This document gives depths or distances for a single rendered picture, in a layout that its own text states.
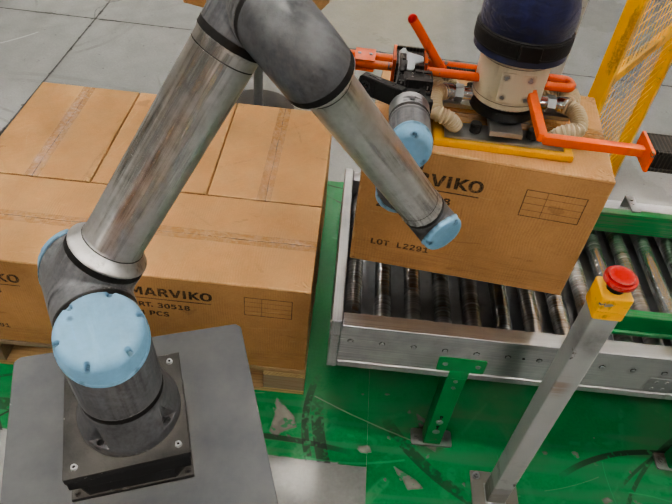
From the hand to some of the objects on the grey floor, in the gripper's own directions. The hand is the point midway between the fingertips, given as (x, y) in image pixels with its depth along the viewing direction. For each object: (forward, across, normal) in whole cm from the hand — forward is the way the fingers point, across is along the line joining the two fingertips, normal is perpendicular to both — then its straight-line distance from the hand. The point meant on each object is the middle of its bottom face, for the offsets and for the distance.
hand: (399, 63), depth 155 cm
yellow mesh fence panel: (+73, -121, -93) cm, 169 cm away
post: (-49, -121, -50) cm, 139 cm away
